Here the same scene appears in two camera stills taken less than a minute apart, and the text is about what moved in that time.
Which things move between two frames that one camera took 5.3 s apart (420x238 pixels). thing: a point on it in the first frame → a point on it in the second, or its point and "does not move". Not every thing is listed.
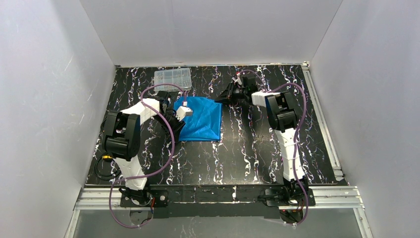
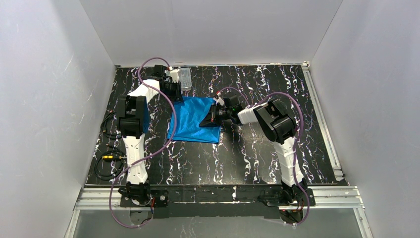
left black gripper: [174, 123] → [174, 87]
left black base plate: [159, 198] does not move
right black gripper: [235, 92] → [215, 112]
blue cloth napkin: [205, 124] does not move
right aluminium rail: [339, 173] does not move
